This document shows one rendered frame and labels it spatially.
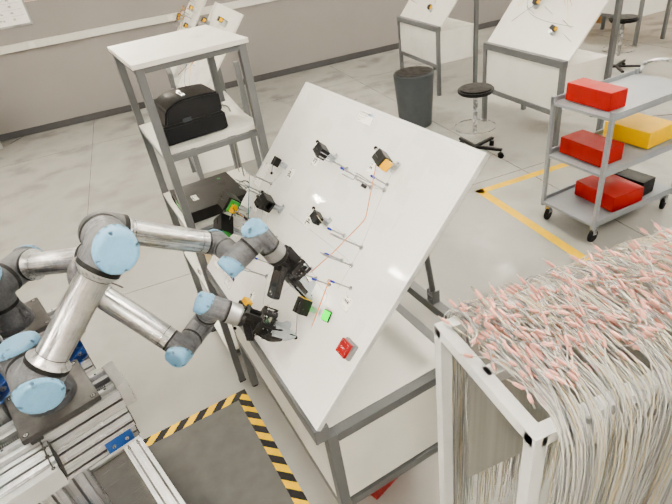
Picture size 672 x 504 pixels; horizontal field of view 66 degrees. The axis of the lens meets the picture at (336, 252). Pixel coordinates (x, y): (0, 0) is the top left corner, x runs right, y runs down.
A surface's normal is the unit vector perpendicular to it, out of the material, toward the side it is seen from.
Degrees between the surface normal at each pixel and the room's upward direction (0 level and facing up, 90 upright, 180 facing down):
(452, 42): 90
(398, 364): 0
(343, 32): 90
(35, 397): 95
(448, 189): 47
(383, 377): 0
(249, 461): 0
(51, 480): 90
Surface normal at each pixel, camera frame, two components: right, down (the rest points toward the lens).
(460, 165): -0.72, -0.29
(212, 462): -0.13, -0.82
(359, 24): 0.36, 0.48
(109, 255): 0.68, 0.25
